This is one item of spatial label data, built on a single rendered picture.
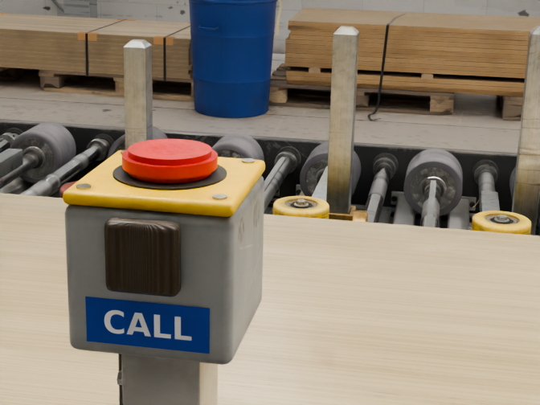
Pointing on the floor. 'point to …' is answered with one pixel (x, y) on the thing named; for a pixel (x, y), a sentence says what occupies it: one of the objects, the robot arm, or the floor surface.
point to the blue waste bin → (232, 55)
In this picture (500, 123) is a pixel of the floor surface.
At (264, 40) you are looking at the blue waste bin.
